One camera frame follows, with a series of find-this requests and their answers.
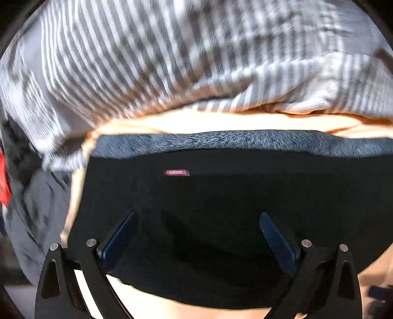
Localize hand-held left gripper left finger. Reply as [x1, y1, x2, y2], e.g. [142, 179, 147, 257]
[34, 210, 139, 319]

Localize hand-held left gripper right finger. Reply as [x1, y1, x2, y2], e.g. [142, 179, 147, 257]
[259, 212, 363, 319]

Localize black pants with grey lining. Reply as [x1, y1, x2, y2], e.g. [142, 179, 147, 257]
[67, 130, 393, 309]

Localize grey garment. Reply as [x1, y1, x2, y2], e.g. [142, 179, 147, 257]
[0, 117, 73, 286]

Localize red cloth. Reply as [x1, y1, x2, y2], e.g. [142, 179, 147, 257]
[0, 152, 12, 207]

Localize orange bed sheet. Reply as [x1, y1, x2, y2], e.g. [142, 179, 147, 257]
[60, 107, 393, 319]

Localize grey white striped duvet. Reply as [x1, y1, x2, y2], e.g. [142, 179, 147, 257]
[0, 0, 393, 172]

